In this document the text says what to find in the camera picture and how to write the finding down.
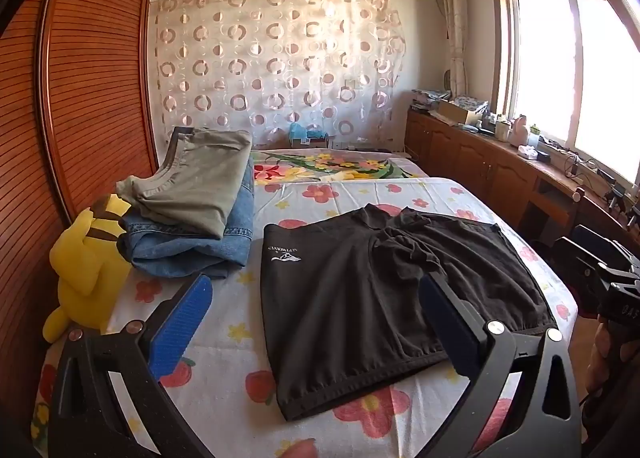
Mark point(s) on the long wooden cabinet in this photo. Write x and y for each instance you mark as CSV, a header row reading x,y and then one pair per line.
x,y
470,157

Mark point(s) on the blue folded jeans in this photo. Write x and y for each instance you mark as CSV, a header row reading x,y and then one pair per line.
x,y
190,253

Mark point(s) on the open cardboard box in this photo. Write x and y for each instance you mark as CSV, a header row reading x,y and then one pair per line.
x,y
457,113

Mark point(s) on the wooden louvered wardrobe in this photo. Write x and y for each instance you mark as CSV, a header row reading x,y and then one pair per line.
x,y
100,87

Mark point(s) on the black desk chair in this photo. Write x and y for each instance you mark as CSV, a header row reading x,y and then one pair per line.
x,y
577,194

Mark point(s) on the floral blanket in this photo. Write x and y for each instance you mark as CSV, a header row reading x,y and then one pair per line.
x,y
340,165

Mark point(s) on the black power adapter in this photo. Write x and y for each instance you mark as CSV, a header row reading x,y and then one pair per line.
x,y
573,168

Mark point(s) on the white patterned window curtain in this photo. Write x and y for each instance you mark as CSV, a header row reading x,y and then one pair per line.
x,y
455,27

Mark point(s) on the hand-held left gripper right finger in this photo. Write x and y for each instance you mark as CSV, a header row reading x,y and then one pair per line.
x,y
450,328

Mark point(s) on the blue plastic bag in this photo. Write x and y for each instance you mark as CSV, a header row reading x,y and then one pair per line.
x,y
302,130

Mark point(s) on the strawberry printed white sheet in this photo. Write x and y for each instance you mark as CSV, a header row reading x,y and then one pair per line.
x,y
240,388

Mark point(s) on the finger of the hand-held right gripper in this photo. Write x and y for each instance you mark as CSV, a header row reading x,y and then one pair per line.
x,y
620,275
600,254

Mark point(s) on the olive green folded pants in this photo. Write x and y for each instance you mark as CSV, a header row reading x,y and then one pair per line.
x,y
200,188

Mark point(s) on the person's right hand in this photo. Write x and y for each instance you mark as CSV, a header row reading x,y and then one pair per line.
x,y
602,363

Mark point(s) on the small white box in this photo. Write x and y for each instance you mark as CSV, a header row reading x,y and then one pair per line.
x,y
528,153

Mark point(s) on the person's left hand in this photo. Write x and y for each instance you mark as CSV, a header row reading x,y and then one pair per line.
x,y
297,450

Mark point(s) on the wooden framed window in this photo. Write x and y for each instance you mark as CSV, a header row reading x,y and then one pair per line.
x,y
545,62

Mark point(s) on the yellow plush toy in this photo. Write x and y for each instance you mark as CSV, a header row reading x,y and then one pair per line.
x,y
85,268

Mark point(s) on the black pants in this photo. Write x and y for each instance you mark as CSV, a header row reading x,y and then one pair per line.
x,y
340,298

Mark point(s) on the circle patterned sheer curtain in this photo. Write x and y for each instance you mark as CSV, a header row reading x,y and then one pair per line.
x,y
275,62

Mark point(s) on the small black box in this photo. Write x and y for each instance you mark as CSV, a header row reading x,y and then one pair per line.
x,y
543,156

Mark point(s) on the small cardboard box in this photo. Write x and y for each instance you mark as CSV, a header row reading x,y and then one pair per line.
x,y
312,143

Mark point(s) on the pile of printed papers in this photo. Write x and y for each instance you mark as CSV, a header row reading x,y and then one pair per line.
x,y
427,100

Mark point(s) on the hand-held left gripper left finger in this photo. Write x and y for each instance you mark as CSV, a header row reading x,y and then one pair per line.
x,y
180,323

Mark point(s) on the white jar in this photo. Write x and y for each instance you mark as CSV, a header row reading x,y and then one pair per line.
x,y
501,131

